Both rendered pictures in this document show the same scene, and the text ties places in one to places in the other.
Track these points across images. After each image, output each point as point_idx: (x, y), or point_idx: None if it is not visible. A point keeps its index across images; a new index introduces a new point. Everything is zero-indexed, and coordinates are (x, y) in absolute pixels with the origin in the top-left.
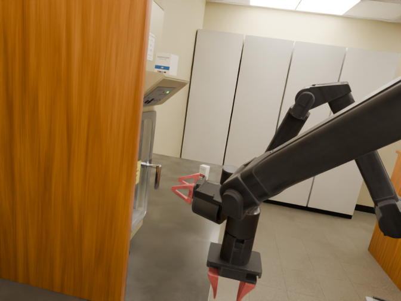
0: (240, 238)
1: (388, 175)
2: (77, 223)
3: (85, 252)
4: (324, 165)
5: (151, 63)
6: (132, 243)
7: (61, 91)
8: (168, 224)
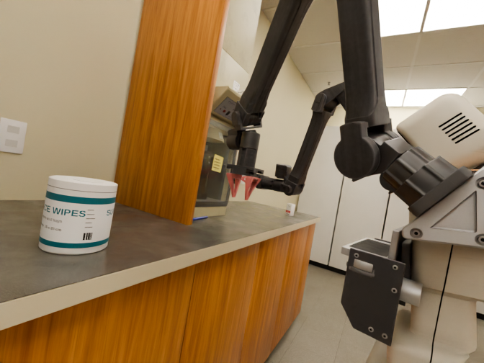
0: (244, 147)
1: None
2: (173, 168)
3: (174, 186)
4: (263, 70)
5: None
6: (212, 217)
7: (176, 96)
8: (243, 218)
